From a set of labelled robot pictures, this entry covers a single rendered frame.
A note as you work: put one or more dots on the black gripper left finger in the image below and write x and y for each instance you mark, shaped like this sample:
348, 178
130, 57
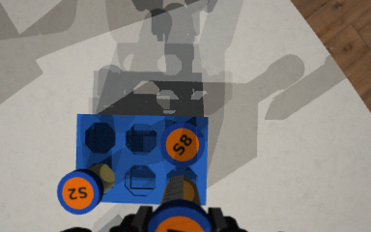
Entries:
131, 223

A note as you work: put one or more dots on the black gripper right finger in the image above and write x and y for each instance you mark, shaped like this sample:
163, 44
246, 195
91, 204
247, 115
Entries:
218, 221

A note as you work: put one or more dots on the blue tube rack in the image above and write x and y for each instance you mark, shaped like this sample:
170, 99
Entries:
127, 141

